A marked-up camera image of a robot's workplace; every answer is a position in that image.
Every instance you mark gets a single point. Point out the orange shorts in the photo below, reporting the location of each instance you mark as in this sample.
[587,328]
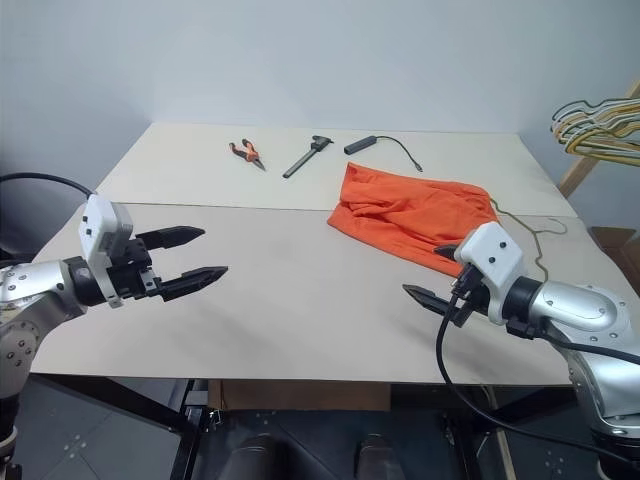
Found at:
[400,210]

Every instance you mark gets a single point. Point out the black metal table frame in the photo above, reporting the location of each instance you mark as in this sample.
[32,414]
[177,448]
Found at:
[190,435]

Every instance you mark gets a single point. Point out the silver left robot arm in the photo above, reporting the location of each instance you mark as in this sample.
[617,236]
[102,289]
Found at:
[30,285]

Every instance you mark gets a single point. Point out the dark rounded shape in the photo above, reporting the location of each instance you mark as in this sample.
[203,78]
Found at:
[257,460]
[376,460]

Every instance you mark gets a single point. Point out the brown cardboard box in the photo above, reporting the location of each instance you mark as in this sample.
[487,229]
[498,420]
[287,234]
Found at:
[617,250]

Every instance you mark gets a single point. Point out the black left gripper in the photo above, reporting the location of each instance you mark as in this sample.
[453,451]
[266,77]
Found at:
[132,275]

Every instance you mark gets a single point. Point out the brown cardboard under table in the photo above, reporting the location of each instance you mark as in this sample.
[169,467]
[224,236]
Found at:
[300,395]

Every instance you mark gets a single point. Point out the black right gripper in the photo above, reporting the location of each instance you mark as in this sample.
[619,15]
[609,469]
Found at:
[475,300]

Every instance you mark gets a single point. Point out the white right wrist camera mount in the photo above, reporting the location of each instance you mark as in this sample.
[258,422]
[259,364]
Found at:
[492,250]

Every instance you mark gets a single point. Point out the black vernier caliper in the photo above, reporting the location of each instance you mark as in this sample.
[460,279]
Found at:
[300,162]

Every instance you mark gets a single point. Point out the light wooden slat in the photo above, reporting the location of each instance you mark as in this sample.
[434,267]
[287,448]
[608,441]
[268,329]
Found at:
[501,435]

